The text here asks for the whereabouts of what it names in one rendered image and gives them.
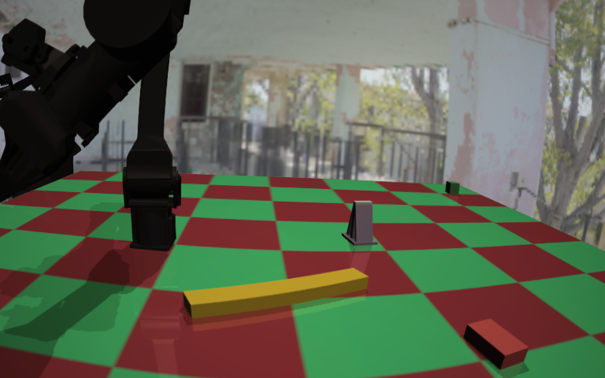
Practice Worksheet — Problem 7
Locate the yellow long bar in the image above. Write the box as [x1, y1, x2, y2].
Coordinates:
[183, 268, 369, 319]

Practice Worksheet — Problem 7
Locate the red rectangular block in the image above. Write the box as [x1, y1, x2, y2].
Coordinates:
[463, 319, 529, 370]

